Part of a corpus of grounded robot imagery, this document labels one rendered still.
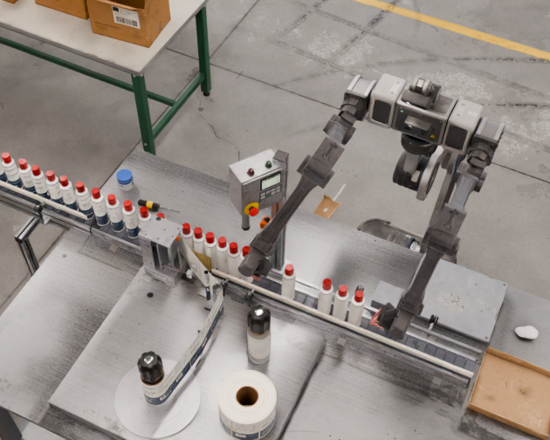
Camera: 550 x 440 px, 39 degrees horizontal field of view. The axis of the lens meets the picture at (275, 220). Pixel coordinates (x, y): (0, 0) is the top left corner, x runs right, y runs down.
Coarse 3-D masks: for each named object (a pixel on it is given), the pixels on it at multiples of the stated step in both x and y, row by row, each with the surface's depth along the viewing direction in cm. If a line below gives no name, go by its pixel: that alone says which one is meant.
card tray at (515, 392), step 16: (496, 352) 299; (480, 368) 297; (496, 368) 297; (512, 368) 298; (528, 368) 298; (544, 368) 294; (480, 384) 293; (496, 384) 293; (512, 384) 294; (528, 384) 294; (544, 384) 294; (480, 400) 289; (496, 400) 289; (512, 400) 290; (528, 400) 290; (544, 400) 290; (496, 416) 283; (512, 416) 286; (528, 416) 286; (544, 416) 286; (528, 432) 281; (544, 432) 282
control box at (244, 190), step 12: (252, 156) 276; (264, 156) 276; (240, 168) 272; (264, 168) 272; (276, 168) 273; (240, 180) 269; (252, 180) 270; (240, 192) 273; (252, 192) 274; (240, 204) 278; (252, 204) 279; (264, 204) 283
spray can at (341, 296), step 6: (342, 288) 289; (336, 294) 292; (342, 294) 289; (348, 294) 292; (336, 300) 293; (342, 300) 291; (336, 306) 296; (342, 306) 294; (336, 312) 298; (342, 312) 297; (342, 318) 301
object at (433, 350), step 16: (96, 224) 331; (128, 240) 326; (272, 288) 313; (288, 304) 308; (304, 304) 308; (368, 320) 304; (368, 336) 300; (384, 336) 300; (432, 352) 296; (448, 352) 296; (448, 368) 292; (464, 368) 292
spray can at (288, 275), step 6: (288, 264) 295; (288, 270) 293; (282, 276) 298; (288, 276) 296; (294, 276) 297; (282, 282) 301; (288, 282) 298; (294, 282) 300; (282, 288) 304; (288, 288) 301; (294, 288) 304; (282, 294) 307; (288, 294) 305
